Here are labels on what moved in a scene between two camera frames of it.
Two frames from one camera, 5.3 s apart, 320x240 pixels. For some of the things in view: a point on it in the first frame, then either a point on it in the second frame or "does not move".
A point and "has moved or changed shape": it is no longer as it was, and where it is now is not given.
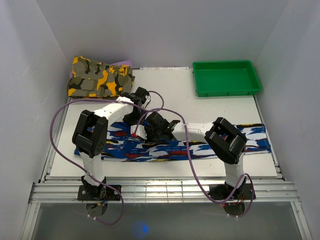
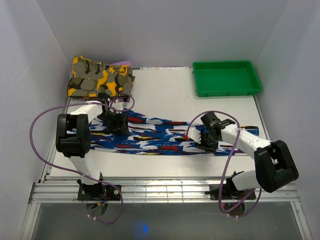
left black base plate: [111, 194] does not move
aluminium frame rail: [161, 191] does not move
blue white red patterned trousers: [122, 144] has moved or changed shape
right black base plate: [220, 192] does not move
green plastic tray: [226, 78] does not move
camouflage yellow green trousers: [94, 79] does not move
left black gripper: [127, 118] -> [121, 126]
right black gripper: [147, 130] -> [202, 145]
